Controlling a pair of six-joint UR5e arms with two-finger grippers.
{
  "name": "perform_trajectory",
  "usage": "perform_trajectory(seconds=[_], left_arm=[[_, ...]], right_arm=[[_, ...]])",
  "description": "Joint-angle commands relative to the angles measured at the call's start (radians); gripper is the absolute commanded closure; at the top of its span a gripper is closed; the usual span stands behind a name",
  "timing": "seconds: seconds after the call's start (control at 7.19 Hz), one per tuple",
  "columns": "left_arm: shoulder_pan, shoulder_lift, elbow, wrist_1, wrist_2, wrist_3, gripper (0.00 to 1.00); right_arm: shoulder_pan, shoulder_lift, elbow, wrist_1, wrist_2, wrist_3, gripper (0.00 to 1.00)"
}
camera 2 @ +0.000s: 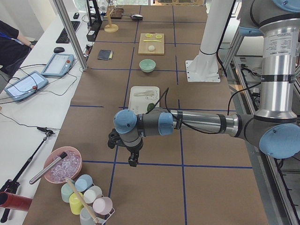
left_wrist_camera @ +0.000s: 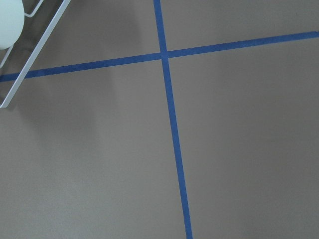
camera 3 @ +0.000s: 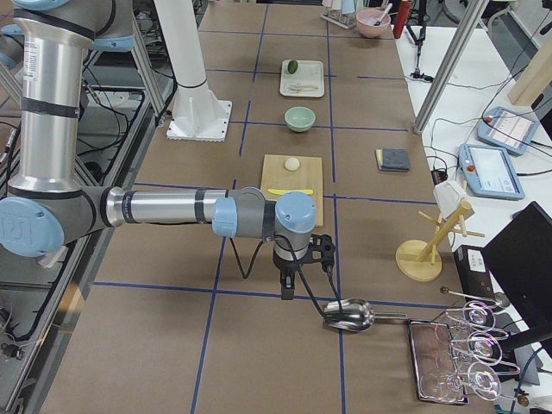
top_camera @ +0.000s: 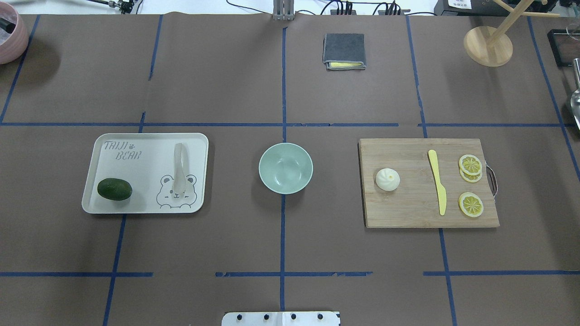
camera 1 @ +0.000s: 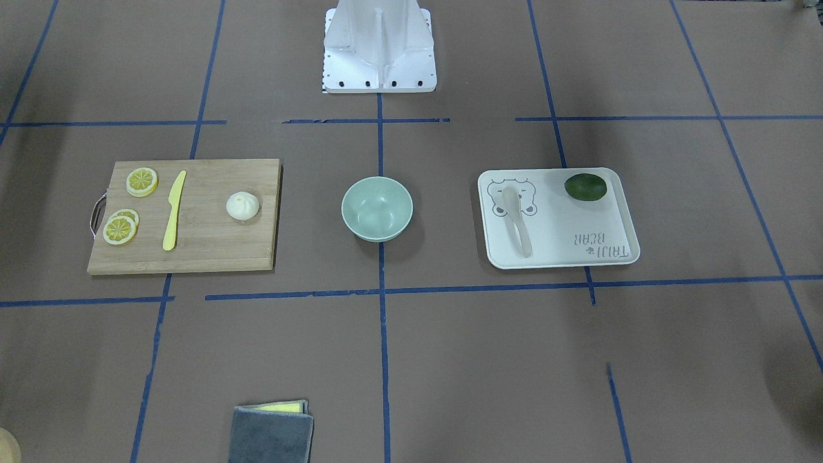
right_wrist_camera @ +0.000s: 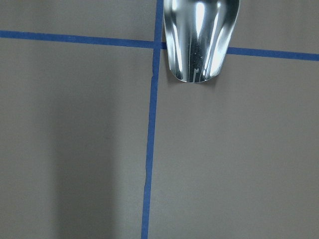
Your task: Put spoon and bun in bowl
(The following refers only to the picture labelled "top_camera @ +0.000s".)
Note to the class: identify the white ceramic soup spoon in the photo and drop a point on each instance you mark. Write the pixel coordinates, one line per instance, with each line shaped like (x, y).
(179, 184)

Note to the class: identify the light green bowl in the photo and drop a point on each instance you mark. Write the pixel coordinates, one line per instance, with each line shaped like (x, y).
(286, 168)

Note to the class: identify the white steamed bun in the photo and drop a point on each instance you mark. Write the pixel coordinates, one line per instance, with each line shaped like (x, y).
(387, 179)

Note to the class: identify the pink bowl of ice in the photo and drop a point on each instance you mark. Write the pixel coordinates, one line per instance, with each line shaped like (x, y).
(12, 45)

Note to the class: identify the bamboo cutting board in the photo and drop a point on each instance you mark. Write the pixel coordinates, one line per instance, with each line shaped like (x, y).
(414, 203)

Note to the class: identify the yellow plastic knife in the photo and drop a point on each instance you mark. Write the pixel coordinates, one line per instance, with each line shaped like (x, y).
(440, 189)

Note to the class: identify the white bear serving tray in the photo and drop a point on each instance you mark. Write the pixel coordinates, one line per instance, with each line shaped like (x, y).
(146, 161)

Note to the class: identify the upper lemon slice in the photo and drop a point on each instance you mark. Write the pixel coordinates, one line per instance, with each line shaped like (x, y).
(470, 165)

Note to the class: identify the lemon slice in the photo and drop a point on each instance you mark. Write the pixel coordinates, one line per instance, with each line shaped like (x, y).
(471, 178)
(470, 204)
(470, 165)

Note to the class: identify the dark green avocado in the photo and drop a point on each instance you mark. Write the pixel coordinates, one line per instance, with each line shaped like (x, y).
(114, 189)

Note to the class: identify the middle lemon slice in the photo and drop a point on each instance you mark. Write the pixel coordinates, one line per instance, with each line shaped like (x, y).
(471, 178)

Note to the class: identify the lower lemon slice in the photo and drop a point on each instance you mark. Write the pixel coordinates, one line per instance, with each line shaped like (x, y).
(470, 204)

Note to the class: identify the wooden mug tree stand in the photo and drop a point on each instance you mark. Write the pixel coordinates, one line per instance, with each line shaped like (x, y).
(490, 46)

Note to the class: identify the metal scoop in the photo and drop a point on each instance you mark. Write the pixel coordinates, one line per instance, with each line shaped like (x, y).
(575, 96)

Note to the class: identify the dark wooden tray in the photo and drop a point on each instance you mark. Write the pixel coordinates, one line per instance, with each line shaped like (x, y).
(565, 46)

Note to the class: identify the aluminium frame post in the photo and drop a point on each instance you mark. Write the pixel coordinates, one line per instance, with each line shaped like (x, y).
(283, 10)

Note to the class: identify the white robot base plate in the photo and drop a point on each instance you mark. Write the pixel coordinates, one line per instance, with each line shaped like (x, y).
(300, 318)

